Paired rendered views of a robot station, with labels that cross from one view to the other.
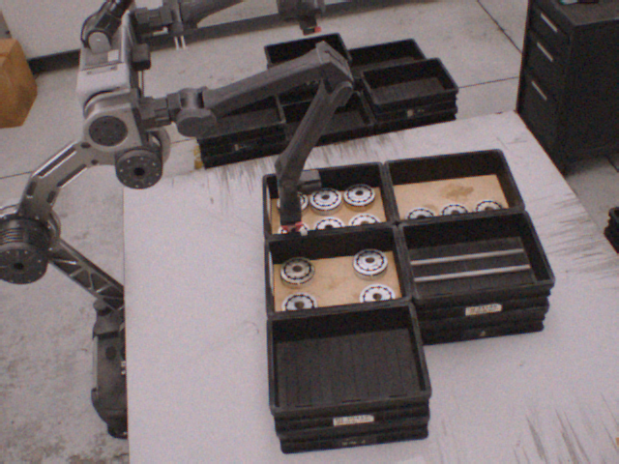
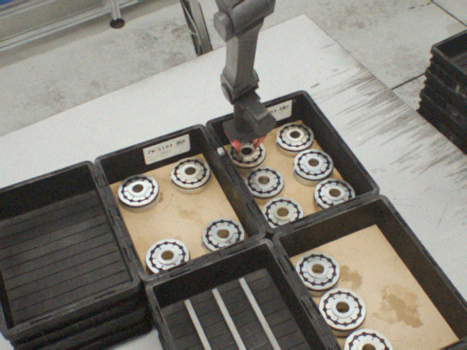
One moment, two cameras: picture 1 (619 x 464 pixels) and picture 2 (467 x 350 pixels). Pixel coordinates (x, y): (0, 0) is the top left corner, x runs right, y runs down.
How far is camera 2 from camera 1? 154 cm
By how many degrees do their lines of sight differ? 44
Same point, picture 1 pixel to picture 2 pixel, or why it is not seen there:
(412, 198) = (363, 255)
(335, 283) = (190, 214)
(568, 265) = not seen: outside the picture
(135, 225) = not seen: hidden behind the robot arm
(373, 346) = (106, 276)
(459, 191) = (404, 310)
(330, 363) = (75, 243)
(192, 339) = (124, 138)
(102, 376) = not seen: hidden behind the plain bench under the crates
